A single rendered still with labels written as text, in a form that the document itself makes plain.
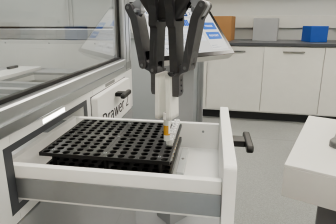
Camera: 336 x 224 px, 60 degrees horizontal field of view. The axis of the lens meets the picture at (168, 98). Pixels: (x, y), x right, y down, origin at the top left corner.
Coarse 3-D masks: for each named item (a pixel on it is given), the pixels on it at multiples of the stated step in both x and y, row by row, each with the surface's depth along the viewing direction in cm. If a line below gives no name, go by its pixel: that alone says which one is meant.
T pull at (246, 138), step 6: (246, 132) 54; (234, 138) 52; (240, 138) 52; (246, 138) 51; (234, 144) 51; (240, 144) 51; (246, 144) 49; (252, 144) 49; (246, 150) 49; (252, 150) 48
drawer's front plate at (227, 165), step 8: (224, 112) 61; (224, 120) 56; (224, 128) 52; (224, 136) 48; (224, 144) 45; (232, 144) 45; (224, 152) 42; (232, 152) 42; (224, 160) 40; (232, 160) 40; (224, 168) 38; (232, 168) 38; (224, 176) 39; (232, 176) 38; (224, 184) 39; (232, 184) 39; (224, 192) 39; (232, 192) 39; (224, 200) 39; (232, 200) 39; (224, 208) 40; (232, 208) 40; (224, 216) 40; (232, 216) 40
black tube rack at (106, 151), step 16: (80, 128) 60; (96, 128) 60; (112, 128) 60; (128, 128) 60; (144, 128) 60; (160, 128) 60; (64, 144) 52; (80, 144) 52; (96, 144) 53; (112, 144) 52; (128, 144) 52; (144, 144) 52; (160, 144) 53; (64, 160) 53; (80, 160) 52; (96, 160) 52; (112, 160) 47; (128, 160) 47; (144, 160) 46
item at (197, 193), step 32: (64, 128) 64; (192, 128) 65; (32, 160) 53; (192, 160) 60; (32, 192) 46; (64, 192) 45; (96, 192) 44; (128, 192) 43; (160, 192) 42; (192, 192) 42
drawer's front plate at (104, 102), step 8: (120, 80) 95; (128, 80) 100; (112, 88) 84; (120, 88) 91; (128, 88) 100; (96, 96) 74; (104, 96) 78; (112, 96) 84; (128, 96) 100; (96, 104) 73; (104, 104) 78; (112, 104) 84; (120, 104) 92; (128, 104) 101; (96, 112) 74; (104, 112) 78; (112, 112) 85; (120, 112) 92
